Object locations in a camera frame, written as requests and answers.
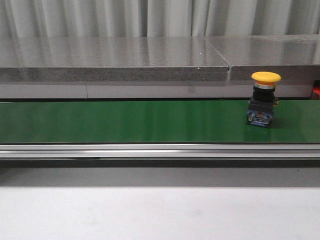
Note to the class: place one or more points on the green conveyor belt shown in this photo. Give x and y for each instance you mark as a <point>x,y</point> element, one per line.
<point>155,121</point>

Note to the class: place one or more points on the grey granite slab left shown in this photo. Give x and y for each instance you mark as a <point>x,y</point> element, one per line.
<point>110,59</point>

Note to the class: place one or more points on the grey pleated curtain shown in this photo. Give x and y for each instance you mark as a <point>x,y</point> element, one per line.
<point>158,18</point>

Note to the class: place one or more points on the grey granite slab right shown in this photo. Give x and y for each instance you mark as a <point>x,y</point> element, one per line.
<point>295,57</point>

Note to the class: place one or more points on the red plastic tray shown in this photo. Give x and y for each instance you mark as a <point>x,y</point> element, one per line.
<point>315,93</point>

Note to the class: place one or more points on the aluminium conveyor frame rail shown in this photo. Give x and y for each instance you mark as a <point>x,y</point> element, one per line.
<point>296,151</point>

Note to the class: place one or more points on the grey granite slab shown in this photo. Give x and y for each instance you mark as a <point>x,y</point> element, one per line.
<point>110,59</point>
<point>295,57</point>

